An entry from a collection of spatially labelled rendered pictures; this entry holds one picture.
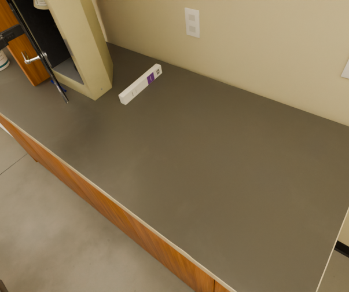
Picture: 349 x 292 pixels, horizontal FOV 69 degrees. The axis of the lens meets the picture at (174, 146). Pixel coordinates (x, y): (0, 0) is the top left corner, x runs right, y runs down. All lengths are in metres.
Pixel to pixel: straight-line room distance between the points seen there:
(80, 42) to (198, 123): 0.56
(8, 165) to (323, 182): 2.40
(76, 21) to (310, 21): 0.80
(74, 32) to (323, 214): 1.03
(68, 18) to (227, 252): 0.93
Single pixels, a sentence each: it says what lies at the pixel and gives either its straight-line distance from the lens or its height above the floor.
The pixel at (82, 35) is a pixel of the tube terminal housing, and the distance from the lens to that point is 1.12.
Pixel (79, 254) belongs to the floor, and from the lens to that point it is 1.92.
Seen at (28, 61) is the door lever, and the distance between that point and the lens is 1.11.
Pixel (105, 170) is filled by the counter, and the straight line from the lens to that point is 0.94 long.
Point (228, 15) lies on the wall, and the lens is 1.08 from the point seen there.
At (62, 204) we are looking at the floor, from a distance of 2.14.
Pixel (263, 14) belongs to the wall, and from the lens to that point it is 1.02.
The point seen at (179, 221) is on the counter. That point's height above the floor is 0.94.
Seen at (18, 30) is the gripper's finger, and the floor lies 1.31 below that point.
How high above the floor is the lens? 1.67
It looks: 50 degrees down
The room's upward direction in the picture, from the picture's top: 10 degrees counter-clockwise
